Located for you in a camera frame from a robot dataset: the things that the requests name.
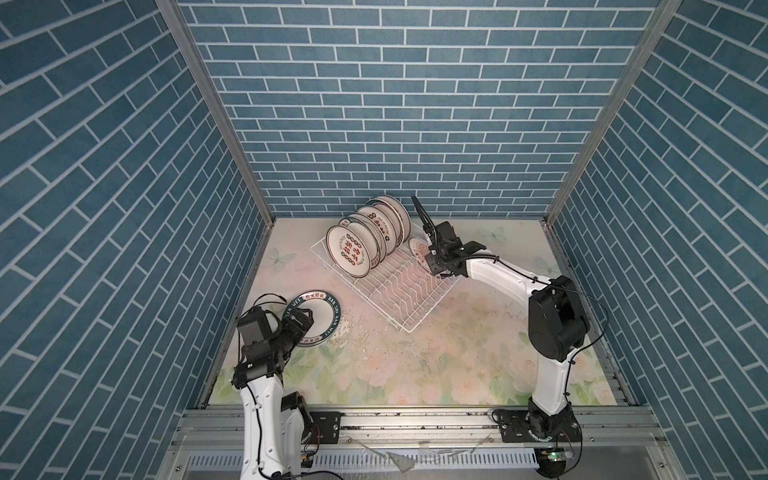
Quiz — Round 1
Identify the white wire dish rack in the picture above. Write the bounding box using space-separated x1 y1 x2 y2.
311 237 459 333

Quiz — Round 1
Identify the large red-lettered plate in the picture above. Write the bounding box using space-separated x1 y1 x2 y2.
325 225 371 278
357 205 400 255
367 195 410 245

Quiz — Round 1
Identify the small orange sunburst plate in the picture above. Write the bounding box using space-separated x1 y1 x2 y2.
408 237 431 274

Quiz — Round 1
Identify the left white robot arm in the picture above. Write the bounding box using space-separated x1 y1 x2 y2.
232 306 314 479

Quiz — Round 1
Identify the right circuit board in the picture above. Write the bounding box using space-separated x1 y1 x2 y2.
534 448 568 479

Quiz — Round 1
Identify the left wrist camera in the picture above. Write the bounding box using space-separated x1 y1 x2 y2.
237 306 279 346

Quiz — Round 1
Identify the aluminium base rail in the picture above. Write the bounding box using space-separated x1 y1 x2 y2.
158 405 684 479

